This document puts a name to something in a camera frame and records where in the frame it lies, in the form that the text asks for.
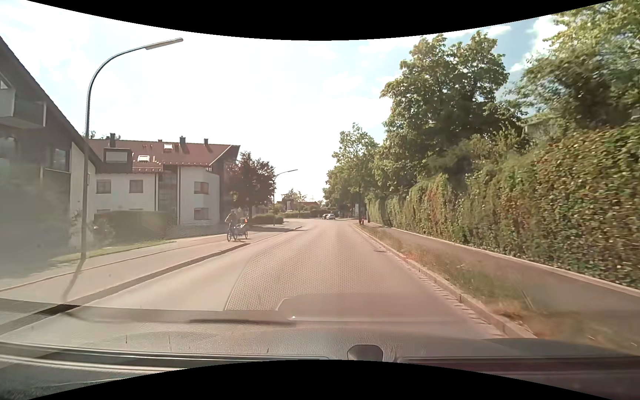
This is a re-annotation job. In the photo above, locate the grey building with balconies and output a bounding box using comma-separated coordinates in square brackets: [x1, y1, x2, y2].
[0, 3, 104, 251]

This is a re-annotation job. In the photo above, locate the grey asphalt road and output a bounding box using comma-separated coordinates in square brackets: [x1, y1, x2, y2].
[78, 219, 507, 340]

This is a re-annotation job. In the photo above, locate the person on bicycle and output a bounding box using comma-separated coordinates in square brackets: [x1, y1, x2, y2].
[224, 209, 250, 242]

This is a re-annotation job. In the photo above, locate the curved grey lamp post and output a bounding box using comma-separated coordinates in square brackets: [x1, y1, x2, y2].
[79, 38, 184, 260]

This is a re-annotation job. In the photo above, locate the car's own bonnet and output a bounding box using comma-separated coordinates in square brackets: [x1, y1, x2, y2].
[0, 318, 640, 400]

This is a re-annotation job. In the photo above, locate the trimmed green hedge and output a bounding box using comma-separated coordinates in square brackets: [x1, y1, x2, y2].
[93, 210, 177, 245]

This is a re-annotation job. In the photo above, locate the grass verge strip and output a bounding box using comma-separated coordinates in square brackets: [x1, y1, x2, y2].
[48, 239, 177, 265]

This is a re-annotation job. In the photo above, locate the dry grass verge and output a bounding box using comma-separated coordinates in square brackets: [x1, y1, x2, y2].
[355, 222, 632, 348]

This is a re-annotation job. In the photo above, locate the row of green trees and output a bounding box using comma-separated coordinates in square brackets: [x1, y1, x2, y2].
[323, 0, 640, 219]

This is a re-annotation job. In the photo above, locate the tall green hedge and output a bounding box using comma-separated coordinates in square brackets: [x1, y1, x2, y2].
[366, 119, 640, 299]

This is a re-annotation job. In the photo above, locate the grey paved footpath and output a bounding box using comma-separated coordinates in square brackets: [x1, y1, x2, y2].
[367, 222, 640, 362]

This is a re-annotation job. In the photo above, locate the grey paved pavement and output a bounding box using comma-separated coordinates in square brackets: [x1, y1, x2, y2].
[0, 224, 304, 334]

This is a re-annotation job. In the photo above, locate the small distant lamp post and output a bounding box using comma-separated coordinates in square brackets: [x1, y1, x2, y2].
[271, 169, 299, 226]

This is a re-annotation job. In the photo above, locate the white building red roof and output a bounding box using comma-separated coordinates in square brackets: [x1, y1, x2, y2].
[88, 133, 241, 227]

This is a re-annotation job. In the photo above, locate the dark red-leaved tree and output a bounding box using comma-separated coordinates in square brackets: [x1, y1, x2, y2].
[228, 151, 277, 219]

